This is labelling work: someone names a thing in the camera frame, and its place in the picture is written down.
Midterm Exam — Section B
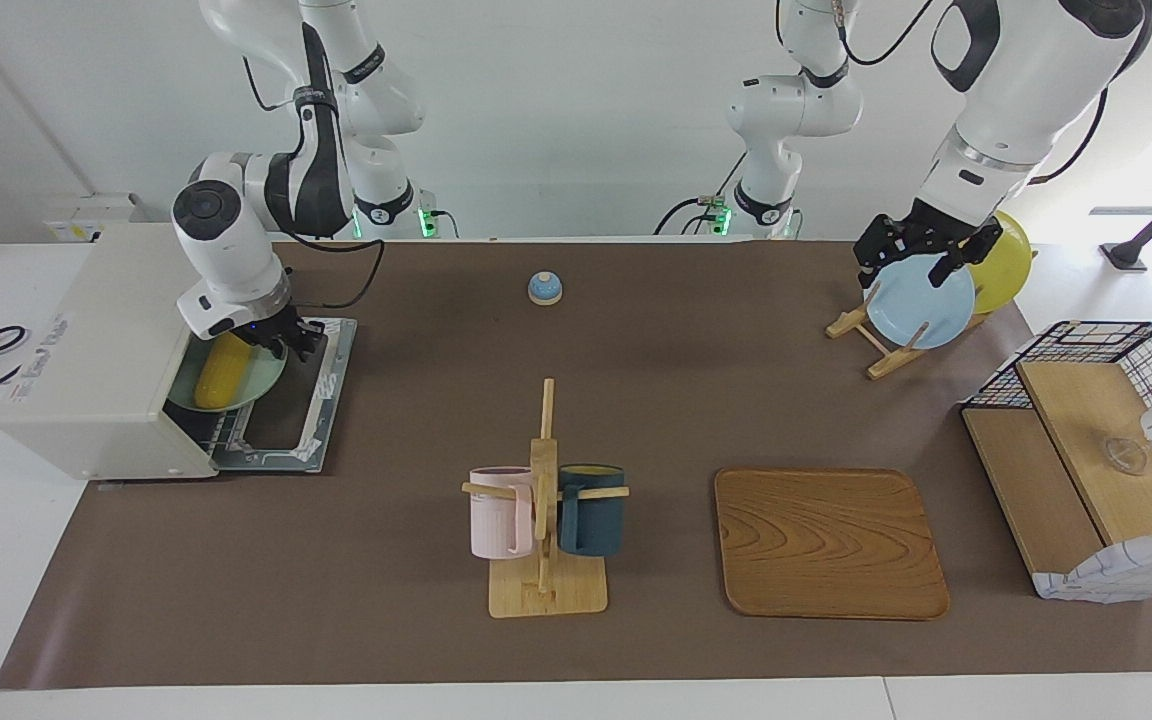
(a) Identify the pale green plate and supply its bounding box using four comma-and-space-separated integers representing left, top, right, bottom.
166, 335, 289, 413

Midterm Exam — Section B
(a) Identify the yellow corn cob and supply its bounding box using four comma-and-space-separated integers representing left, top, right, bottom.
194, 333, 255, 410

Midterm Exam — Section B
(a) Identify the toaster oven glass door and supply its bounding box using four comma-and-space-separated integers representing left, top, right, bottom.
211, 317, 359, 475

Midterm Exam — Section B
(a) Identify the cream toaster oven body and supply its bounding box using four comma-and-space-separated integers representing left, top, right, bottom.
0, 222, 237, 481

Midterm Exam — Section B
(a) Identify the light blue plate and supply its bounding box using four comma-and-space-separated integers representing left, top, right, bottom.
866, 253, 977, 350

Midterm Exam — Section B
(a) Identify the yellow plate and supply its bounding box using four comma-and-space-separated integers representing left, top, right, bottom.
966, 210, 1033, 316

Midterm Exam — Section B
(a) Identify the wooden plate rack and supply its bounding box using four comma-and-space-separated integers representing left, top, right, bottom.
826, 250, 1037, 381

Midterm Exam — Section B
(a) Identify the wooden step shelf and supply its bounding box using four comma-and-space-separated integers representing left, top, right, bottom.
964, 360, 1152, 576

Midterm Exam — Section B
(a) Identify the pink mug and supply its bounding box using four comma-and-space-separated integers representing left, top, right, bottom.
468, 466, 535, 560

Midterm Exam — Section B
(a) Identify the small clear glass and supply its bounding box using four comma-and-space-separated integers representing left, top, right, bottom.
1101, 435, 1149, 476

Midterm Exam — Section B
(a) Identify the brown table mat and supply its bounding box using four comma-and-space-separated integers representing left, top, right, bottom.
0, 238, 1152, 691

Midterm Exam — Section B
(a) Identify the wooden serving tray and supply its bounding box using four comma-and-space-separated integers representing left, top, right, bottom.
714, 467, 951, 622

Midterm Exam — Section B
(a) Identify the dark blue mug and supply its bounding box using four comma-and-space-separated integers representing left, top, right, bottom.
558, 464, 627, 558

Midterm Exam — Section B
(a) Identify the wooden mug tree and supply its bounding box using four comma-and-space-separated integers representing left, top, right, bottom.
462, 378, 630, 619

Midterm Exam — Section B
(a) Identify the metal oven wire rack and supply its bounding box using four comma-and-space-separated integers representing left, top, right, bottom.
176, 395, 257, 456

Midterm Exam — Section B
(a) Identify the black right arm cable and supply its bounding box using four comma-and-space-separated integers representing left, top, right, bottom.
241, 55, 387, 311

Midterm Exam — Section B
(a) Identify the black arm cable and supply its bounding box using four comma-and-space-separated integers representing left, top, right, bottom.
241, 55, 387, 311
836, 0, 1152, 186

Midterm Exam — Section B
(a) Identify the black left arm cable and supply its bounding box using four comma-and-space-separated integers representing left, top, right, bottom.
836, 0, 1152, 186

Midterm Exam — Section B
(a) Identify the white wall socket box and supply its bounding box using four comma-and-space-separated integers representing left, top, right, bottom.
44, 193, 142, 244

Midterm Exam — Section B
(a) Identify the black wire basket shelf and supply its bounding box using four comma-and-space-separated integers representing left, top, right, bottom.
961, 320, 1152, 603

